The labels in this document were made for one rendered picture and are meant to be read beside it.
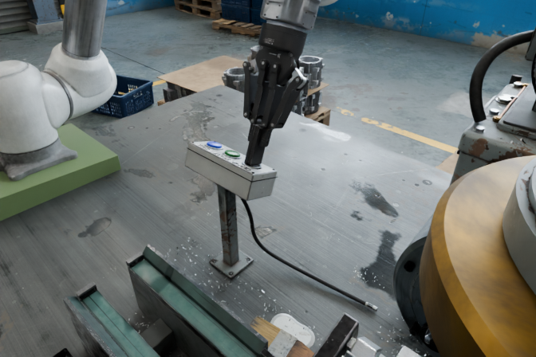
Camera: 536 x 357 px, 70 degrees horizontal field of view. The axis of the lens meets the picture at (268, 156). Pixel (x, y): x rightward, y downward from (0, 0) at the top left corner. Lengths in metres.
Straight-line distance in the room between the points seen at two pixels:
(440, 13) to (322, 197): 5.23
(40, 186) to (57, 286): 0.32
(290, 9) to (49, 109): 0.78
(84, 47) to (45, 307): 0.68
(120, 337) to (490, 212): 0.56
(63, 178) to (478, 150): 0.98
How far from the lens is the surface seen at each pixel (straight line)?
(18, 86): 1.16
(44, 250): 1.03
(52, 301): 0.91
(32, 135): 1.19
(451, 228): 0.17
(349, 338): 0.45
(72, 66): 1.23
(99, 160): 1.20
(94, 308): 0.71
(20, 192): 1.15
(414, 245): 0.52
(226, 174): 0.68
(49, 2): 6.94
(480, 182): 0.21
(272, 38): 0.63
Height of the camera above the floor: 1.44
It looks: 32 degrees down
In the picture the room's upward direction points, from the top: straight up
